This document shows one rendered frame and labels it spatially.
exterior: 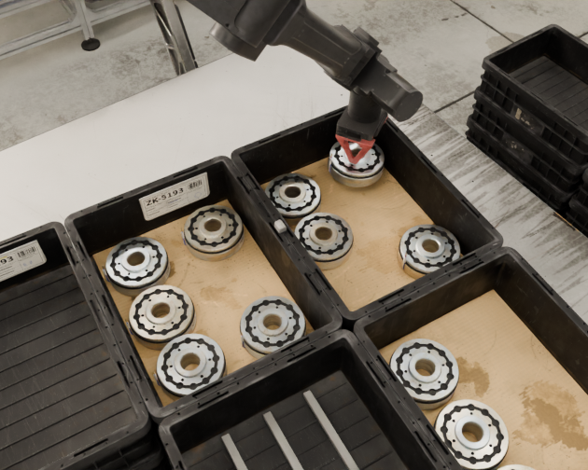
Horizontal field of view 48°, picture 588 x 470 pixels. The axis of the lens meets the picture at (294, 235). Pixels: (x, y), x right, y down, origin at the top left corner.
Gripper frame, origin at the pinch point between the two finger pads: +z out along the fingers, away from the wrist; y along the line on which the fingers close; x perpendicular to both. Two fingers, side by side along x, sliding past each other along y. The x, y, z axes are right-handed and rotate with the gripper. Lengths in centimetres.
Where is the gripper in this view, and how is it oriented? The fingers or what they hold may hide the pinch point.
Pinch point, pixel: (357, 151)
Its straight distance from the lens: 123.9
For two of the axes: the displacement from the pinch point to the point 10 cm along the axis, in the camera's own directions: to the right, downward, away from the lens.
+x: -9.2, -3.3, 2.2
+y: 3.9, -7.0, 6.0
